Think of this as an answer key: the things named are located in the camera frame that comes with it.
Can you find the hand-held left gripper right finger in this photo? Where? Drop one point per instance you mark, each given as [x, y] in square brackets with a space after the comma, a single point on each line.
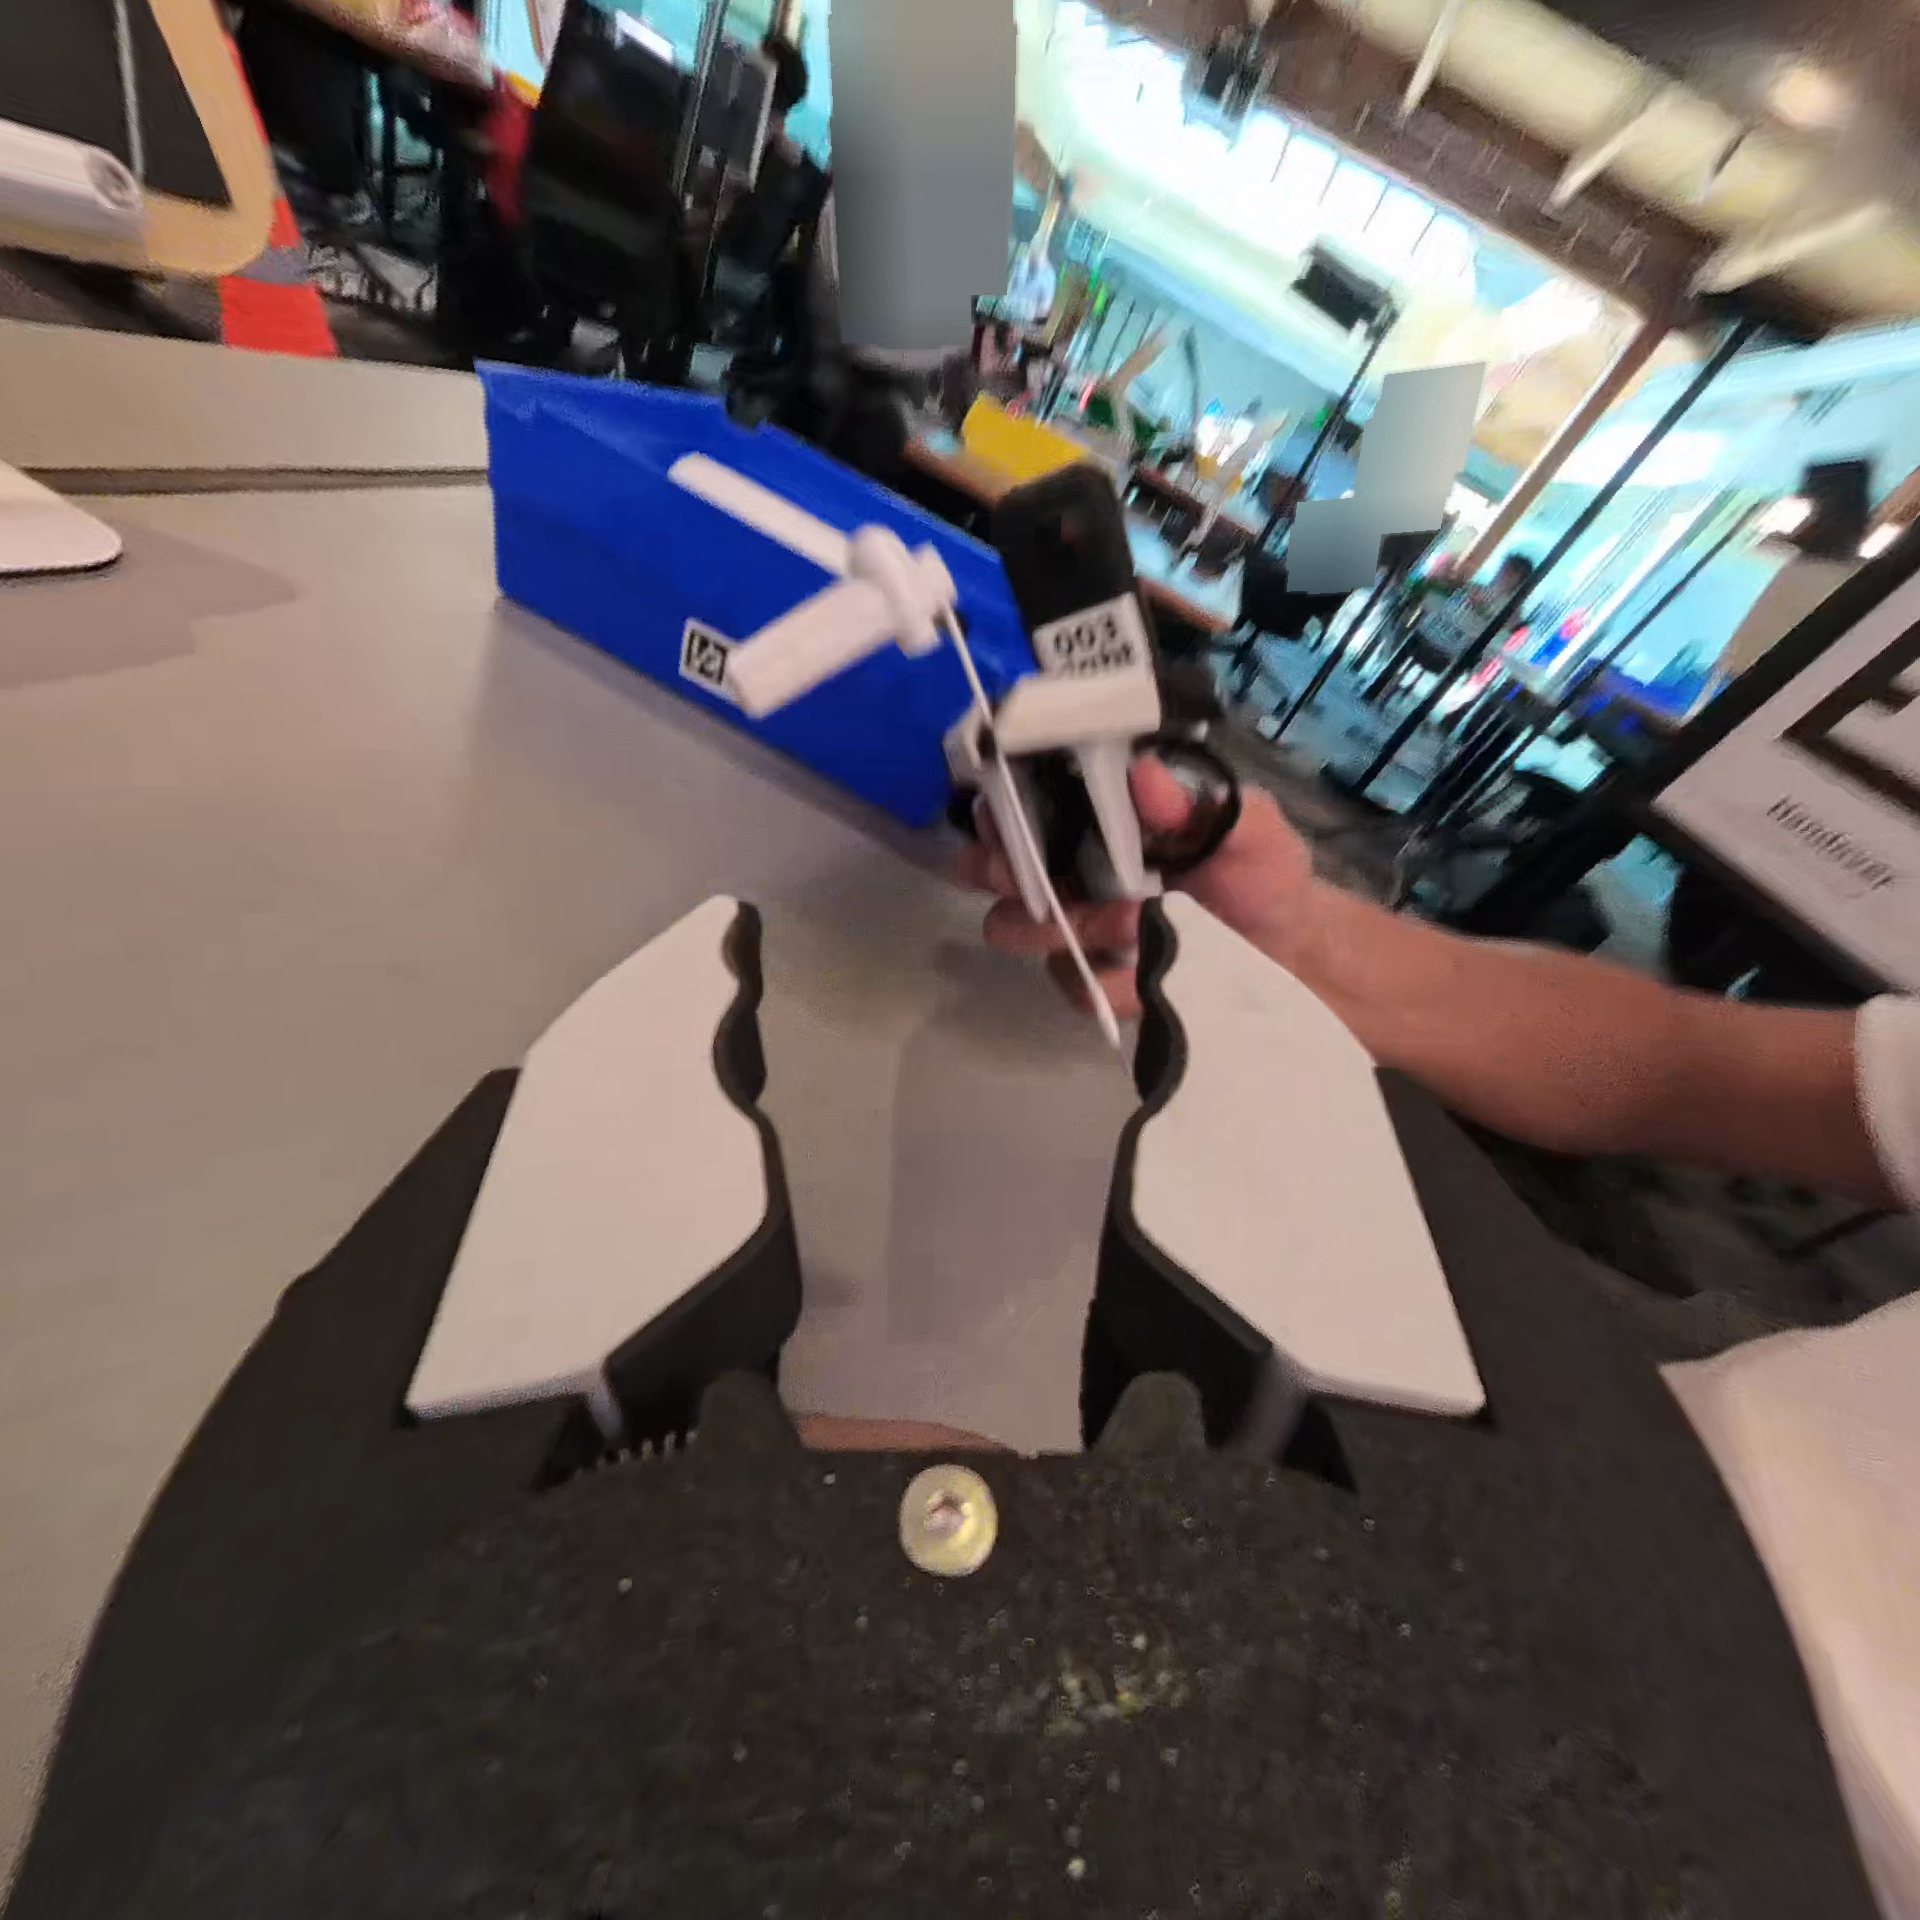
[1290, 1201]

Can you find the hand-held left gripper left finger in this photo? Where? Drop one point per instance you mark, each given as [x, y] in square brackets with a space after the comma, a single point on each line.
[600, 1201]

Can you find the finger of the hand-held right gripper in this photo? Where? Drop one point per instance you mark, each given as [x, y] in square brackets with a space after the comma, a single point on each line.
[1119, 825]
[1003, 819]

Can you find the white thin-rod tool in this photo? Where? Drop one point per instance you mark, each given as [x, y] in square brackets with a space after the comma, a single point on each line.
[841, 639]

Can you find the blue plastic storage bin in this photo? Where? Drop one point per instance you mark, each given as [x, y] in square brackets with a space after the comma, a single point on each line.
[600, 495]

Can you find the person's right forearm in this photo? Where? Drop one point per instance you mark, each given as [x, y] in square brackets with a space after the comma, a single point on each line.
[1575, 1035]

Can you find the person's right hand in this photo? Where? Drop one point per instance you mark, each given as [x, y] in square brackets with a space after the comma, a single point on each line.
[1260, 885]

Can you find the wooden work table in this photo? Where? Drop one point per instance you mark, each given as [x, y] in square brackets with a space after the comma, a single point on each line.
[1184, 578]

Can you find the yellow box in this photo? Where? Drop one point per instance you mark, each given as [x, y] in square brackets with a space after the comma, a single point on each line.
[1020, 438]

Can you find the white cylinder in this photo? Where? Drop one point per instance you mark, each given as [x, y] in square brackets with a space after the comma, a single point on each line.
[751, 502]

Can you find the black office chair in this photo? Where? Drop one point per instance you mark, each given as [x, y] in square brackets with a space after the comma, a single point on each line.
[600, 151]

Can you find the printed marker sign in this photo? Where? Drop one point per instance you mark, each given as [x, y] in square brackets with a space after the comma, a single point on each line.
[1800, 811]

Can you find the red bag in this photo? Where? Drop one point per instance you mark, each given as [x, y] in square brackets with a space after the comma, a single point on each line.
[279, 284]

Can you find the white desk stand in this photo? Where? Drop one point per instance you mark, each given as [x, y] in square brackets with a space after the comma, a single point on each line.
[45, 181]

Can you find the wood-rimmed dark board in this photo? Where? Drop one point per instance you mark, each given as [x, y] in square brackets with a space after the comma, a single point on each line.
[60, 61]

